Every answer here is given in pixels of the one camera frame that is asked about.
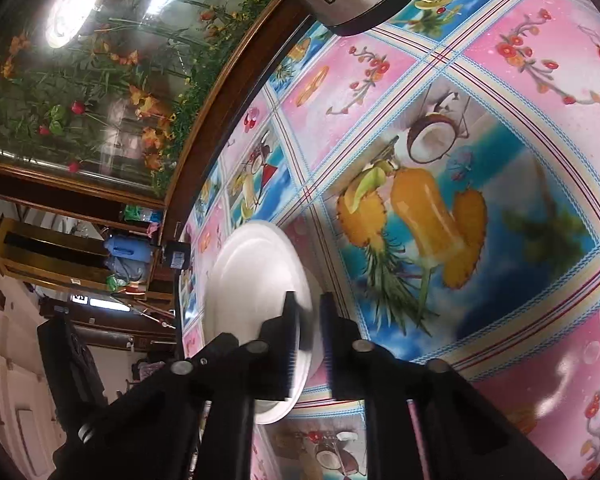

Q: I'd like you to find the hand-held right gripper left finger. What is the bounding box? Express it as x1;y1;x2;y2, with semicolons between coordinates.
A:
52;291;301;480

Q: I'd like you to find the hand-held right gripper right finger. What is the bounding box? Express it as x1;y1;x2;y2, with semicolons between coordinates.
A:
318;292;567;480

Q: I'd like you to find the white plate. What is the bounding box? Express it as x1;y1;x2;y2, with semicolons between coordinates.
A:
202;221;314;425

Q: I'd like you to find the wooden shelf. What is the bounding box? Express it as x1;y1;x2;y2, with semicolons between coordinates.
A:
0;213;117;292

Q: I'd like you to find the blue bag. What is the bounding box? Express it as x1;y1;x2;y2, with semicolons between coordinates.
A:
103;236;152;282

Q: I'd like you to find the small black device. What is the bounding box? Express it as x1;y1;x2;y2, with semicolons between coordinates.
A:
163;240;192;271

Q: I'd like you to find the fruit print tablecloth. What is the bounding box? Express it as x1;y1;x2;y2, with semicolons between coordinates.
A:
177;0;600;480

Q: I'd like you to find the framed flower picture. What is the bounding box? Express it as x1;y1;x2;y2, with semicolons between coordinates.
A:
0;0;287;206

